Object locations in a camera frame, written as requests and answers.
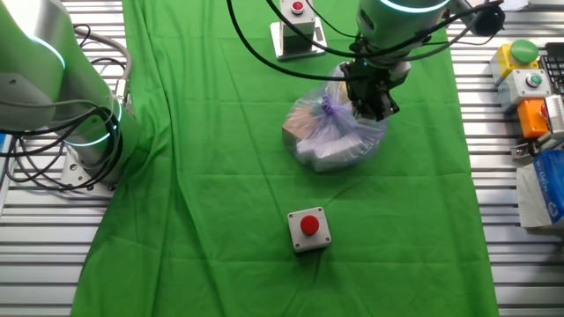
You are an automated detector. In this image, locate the blue tissue pack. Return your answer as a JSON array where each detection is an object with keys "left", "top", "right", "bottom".
[{"left": 516, "top": 149, "right": 564, "bottom": 229}]

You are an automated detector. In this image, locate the black base cable bundle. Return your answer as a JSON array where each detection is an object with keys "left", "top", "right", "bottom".
[{"left": 0, "top": 99, "right": 125, "bottom": 193}]

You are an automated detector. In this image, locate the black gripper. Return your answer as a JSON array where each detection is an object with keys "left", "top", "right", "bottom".
[{"left": 341, "top": 61, "right": 412, "bottom": 123}]

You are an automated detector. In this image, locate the black keyboard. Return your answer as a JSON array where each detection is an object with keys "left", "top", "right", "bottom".
[{"left": 539, "top": 41, "right": 564, "bottom": 96}]

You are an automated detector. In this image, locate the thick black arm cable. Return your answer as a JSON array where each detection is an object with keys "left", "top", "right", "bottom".
[{"left": 226, "top": 0, "right": 353, "bottom": 83}]

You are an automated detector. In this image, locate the grey conduit hose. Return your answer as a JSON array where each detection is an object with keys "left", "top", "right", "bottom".
[{"left": 72, "top": 24, "right": 133, "bottom": 105}]

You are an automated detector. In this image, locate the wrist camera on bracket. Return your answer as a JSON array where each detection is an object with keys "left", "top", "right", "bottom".
[{"left": 449, "top": 0, "right": 507, "bottom": 38}]

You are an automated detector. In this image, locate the grey box red button rear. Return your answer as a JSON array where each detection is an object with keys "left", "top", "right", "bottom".
[{"left": 269, "top": 16, "right": 329, "bottom": 61}]

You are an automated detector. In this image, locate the silver depth camera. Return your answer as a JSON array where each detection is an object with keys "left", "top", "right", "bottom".
[{"left": 545, "top": 94, "right": 564, "bottom": 141}]

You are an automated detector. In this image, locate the orange box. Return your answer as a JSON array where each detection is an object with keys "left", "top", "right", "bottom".
[{"left": 516, "top": 97, "right": 551, "bottom": 140}]

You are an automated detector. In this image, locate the green cloth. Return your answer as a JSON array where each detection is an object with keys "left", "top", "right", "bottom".
[{"left": 70, "top": 0, "right": 501, "bottom": 317}]

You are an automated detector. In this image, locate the grey red-button box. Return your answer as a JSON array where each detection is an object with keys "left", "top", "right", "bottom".
[
  {"left": 279, "top": 0, "right": 317, "bottom": 49},
  {"left": 286, "top": 206, "right": 332, "bottom": 254}
]

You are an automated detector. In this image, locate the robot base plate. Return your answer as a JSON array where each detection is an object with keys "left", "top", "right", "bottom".
[{"left": 59, "top": 149, "right": 116, "bottom": 199}]

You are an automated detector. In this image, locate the grey box green button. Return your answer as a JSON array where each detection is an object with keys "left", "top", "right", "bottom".
[{"left": 497, "top": 68, "right": 553, "bottom": 114}]

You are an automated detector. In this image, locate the aluminium corner bracket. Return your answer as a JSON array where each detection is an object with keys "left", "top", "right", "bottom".
[{"left": 509, "top": 131, "right": 559, "bottom": 160}]

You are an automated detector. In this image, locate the yellow box green button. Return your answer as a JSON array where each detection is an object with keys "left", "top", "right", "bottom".
[{"left": 489, "top": 38, "right": 540, "bottom": 87}]

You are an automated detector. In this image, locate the clear plastic bag with items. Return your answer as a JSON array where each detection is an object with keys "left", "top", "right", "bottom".
[{"left": 281, "top": 65, "right": 389, "bottom": 173}]

